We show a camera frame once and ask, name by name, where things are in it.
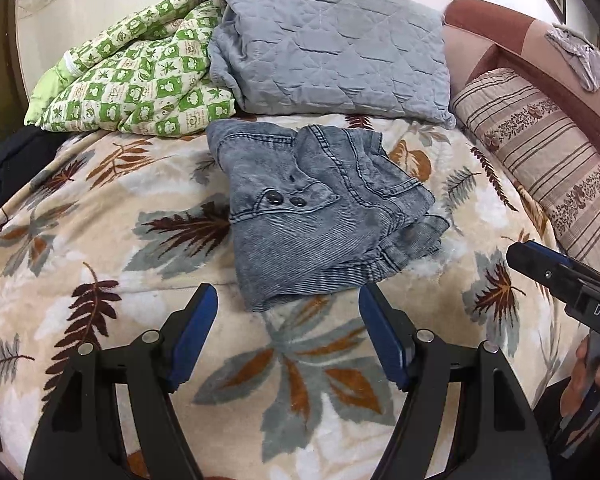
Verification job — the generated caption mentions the person right hand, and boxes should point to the person right hand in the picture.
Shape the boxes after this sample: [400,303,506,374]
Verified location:
[559,336,600,417]

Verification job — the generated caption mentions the striped beige pillow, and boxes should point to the striped beige pillow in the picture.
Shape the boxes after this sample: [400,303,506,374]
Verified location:
[452,68,600,272]

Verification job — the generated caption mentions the beige leaf pattern blanket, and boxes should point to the beige leaf pattern blanket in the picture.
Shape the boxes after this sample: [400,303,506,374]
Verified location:
[0,115,585,479]

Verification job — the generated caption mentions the grey quilted comforter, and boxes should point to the grey quilted comforter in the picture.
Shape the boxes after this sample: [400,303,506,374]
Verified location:
[209,0,455,128]

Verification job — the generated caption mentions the grey denim pants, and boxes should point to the grey denim pants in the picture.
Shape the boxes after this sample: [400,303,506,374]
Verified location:
[207,119,449,312]

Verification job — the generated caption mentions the black garment on bed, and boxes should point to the black garment on bed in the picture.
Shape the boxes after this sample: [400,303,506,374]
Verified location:
[0,126,72,208]

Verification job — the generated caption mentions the green white patterned quilt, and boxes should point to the green white patterned quilt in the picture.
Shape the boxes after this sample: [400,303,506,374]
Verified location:
[24,0,235,138]

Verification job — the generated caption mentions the grey cloth on headboard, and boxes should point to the grey cloth on headboard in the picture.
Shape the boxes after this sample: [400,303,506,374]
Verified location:
[545,24,600,93]

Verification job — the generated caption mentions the brown pink headboard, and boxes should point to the brown pink headboard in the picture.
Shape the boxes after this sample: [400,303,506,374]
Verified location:
[443,0,600,154]

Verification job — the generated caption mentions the person black clothed body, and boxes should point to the person black clothed body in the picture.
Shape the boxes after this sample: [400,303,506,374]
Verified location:
[533,378,600,480]

